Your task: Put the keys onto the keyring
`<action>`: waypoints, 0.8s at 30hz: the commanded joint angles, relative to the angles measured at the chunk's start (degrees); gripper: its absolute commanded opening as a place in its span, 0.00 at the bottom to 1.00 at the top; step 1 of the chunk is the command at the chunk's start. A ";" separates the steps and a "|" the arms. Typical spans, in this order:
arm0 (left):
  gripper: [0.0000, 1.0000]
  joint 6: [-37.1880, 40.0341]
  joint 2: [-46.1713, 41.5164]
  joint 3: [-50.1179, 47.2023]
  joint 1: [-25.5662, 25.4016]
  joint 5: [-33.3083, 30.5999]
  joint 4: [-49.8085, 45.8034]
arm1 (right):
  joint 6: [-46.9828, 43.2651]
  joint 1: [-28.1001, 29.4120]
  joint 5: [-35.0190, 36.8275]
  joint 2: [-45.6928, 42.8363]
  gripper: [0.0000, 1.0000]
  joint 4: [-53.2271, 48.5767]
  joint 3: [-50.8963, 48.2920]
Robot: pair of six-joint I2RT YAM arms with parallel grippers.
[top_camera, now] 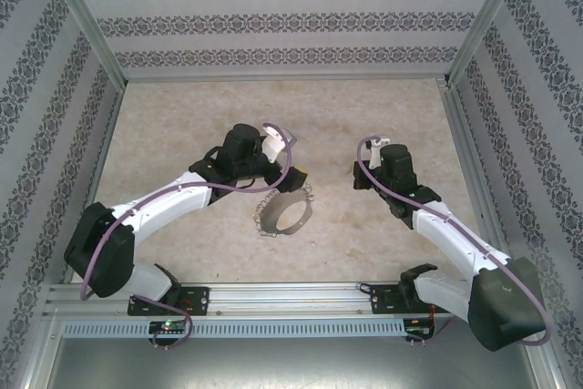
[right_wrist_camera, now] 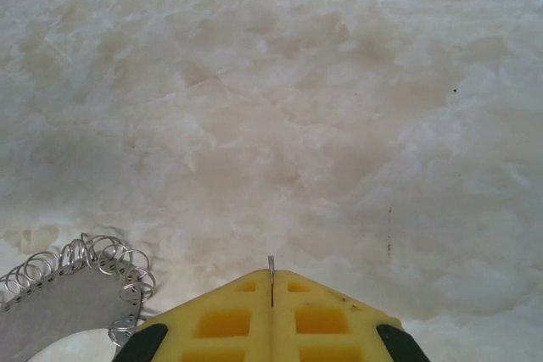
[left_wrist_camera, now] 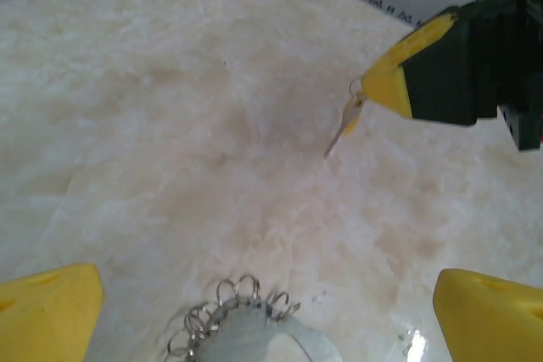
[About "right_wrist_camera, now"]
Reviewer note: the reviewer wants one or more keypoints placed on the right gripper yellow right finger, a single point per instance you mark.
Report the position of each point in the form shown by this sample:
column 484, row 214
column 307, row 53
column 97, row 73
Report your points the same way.
column 331, row 328

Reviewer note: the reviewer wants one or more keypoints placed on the metal plate with key rings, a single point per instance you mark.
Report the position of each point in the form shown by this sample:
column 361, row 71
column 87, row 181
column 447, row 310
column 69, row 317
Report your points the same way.
column 63, row 311

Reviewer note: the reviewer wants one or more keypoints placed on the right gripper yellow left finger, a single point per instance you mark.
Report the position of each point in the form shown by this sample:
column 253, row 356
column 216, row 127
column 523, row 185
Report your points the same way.
column 212, row 328

